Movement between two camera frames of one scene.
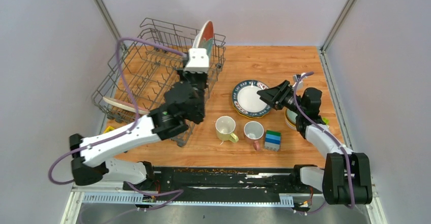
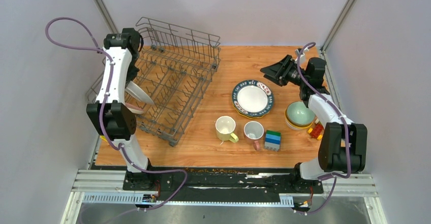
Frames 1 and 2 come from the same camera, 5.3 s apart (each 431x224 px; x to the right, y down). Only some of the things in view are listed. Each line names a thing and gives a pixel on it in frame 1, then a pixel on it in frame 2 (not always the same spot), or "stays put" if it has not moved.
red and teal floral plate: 205,38 -> 140,93
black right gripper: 275,94 -> 279,69
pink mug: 254,130 stays put
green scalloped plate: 246,116 stays put
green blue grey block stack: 273,140 stays put
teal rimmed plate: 246,100 stays put
